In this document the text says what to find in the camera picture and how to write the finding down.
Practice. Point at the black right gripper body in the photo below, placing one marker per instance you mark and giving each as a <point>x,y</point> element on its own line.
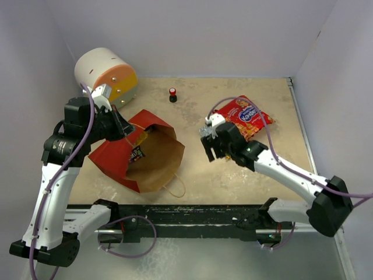
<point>222,150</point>

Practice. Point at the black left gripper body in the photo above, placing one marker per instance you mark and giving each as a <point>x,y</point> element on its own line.
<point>106,126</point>

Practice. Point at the silver foil snack packet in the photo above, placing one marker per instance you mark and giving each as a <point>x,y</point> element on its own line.
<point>206,131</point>

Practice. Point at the yellow m&m packet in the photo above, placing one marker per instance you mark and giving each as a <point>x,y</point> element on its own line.
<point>144,134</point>

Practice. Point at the purple m&m packet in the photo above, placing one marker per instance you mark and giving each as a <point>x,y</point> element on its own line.
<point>136,154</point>

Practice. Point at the red candy bag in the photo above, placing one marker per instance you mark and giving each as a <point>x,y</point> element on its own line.
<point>243,115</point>

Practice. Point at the red paper bag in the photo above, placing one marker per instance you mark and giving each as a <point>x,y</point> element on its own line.
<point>147,159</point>

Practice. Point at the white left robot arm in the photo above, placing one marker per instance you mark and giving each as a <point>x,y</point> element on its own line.
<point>87,121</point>

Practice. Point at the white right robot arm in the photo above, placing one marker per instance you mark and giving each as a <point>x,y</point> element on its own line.
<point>327,200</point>

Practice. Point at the red black stamp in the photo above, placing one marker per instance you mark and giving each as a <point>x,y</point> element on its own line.
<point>173,95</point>

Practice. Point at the white cylindrical toy drum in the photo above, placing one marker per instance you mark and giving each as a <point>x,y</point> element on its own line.
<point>102,66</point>

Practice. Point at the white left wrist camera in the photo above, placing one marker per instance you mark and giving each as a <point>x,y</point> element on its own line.
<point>101,95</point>

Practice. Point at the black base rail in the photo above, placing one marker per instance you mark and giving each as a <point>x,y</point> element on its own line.
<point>244,222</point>

